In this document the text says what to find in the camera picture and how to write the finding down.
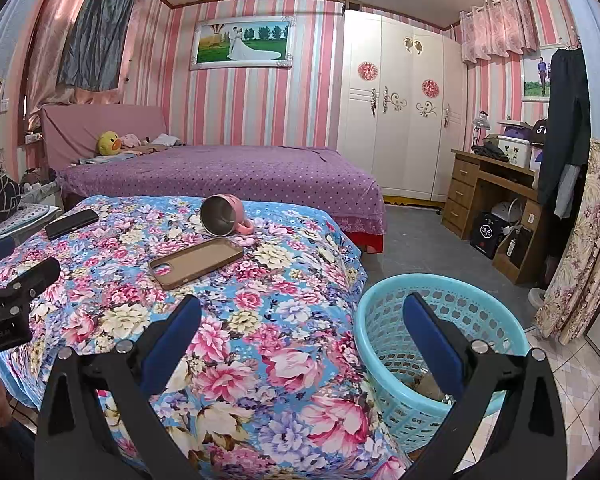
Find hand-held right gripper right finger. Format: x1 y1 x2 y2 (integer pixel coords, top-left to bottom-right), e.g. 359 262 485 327
402 292 568 480

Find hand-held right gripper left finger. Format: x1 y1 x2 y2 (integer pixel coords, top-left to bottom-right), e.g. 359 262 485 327
34 294 216 480

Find turquoise plastic basket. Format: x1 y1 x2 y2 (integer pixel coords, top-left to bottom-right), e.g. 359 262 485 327
354 273 531 453

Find blue white patterned cushion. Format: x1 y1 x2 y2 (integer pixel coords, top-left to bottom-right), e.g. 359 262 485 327
0 204 63 246

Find black patterned bag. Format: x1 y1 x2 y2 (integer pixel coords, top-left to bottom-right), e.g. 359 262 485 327
0 167 23 221

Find black smartphone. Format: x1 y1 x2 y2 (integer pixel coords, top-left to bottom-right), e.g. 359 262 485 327
45 208 100 241

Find brown phone case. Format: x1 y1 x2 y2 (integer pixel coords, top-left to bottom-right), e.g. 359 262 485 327
148 237 245 291

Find blue floral blanket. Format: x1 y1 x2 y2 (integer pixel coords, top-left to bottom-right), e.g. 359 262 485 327
0 195 411 480

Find black paper bag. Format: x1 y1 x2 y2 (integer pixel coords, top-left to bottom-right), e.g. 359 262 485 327
470 212 508 260

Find person's dark trousers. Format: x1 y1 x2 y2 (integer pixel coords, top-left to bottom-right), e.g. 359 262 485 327
0 417 37 480

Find open cardboard box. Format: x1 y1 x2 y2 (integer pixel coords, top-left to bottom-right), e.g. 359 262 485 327
492 225 536 271

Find pink mug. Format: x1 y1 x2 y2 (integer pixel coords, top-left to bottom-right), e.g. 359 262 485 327
200 193 255 237

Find pink covered headboard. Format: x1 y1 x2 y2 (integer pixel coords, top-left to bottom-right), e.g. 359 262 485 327
40 104 170 171

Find small white fan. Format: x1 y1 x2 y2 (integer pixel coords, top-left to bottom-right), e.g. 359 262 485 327
490 200 526 231

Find yellow duck plush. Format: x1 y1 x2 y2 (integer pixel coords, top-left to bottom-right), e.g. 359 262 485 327
96 131 120 157

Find wooden desk with drawers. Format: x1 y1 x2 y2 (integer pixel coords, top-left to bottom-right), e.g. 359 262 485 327
441 149 548 283

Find bed with purple dotted spread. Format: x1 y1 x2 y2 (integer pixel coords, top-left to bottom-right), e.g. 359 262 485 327
55 145 387 253

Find floral door curtain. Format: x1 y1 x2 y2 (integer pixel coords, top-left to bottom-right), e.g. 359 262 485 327
534 137 600 346

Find dark clothes heap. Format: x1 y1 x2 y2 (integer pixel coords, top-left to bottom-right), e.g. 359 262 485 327
471 141 510 163

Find white storage box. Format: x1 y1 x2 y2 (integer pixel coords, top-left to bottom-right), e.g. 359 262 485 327
497 136 533 168

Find white wardrobe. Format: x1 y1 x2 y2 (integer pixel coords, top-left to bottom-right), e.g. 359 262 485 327
336 9 468 203

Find pink satin curtain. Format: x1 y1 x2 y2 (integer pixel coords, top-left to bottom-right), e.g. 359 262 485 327
24 0 126 133

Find desk lamp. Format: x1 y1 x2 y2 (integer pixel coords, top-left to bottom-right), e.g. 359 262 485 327
472 110 491 148

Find purple bag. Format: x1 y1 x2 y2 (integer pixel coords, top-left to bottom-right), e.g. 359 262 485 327
500 121 536 140

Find grey curtain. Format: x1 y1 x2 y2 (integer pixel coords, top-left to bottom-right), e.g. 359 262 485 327
57 0 138 92

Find hanging dark clothes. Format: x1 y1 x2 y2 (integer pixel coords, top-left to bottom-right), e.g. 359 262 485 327
537 47 592 218

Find small framed portrait photo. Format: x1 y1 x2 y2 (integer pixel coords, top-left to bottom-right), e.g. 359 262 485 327
521 52 553 103

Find pink floral valance curtain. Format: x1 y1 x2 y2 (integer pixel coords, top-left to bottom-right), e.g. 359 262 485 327
460 0 538 63

